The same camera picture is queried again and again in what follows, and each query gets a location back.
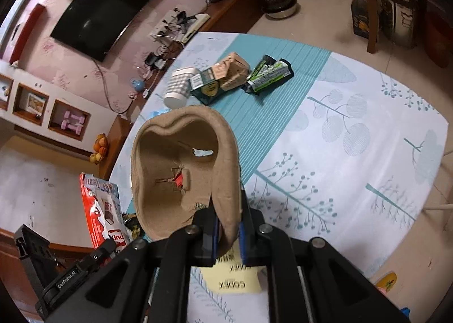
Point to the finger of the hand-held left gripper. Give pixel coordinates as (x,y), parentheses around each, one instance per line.
(102,250)

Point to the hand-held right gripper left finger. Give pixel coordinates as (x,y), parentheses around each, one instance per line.
(215,238)

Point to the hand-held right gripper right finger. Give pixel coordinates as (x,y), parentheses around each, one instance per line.
(243,241)

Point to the brown paper pulp tray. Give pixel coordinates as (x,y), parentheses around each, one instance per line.
(159,174)

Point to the green and black snack wrapper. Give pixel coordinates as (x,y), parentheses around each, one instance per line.
(269,73)

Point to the green and gold paper packet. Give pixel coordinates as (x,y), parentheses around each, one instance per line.
(233,278)

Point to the red and white chocolate box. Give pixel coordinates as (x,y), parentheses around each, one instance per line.
(101,210)

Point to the bowl of fruit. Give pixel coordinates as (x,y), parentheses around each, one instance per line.
(99,149)

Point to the pink dumbbells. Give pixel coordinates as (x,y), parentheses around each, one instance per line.
(70,120)

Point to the yellow plastic bag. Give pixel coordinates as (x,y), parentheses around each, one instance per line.
(386,281)

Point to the dark green cigarette box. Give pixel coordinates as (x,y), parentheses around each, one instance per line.
(205,89)

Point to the printed leaf tablecloth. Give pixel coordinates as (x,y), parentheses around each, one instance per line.
(336,125)

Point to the checked paper cup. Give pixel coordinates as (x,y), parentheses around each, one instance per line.
(178,84)

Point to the crumpled brown paper bag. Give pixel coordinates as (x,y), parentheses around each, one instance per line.
(233,70)

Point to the black charger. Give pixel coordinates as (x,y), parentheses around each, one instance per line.
(155,60)

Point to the white set-top box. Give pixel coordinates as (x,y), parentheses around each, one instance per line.
(194,27)

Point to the white power strip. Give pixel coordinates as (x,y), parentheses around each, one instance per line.
(166,27)

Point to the wooden tv cabinet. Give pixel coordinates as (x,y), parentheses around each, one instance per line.
(230,8)

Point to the dark brown ceramic jar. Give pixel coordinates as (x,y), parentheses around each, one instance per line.
(279,1)

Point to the black television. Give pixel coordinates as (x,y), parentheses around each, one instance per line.
(113,1)

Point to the dark plastic bottle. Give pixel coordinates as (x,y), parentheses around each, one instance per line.
(360,17)

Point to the wooden chair leg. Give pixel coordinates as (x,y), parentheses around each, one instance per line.
(373,15)

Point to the large plastic oil bottle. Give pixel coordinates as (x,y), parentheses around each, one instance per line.
(398,15)

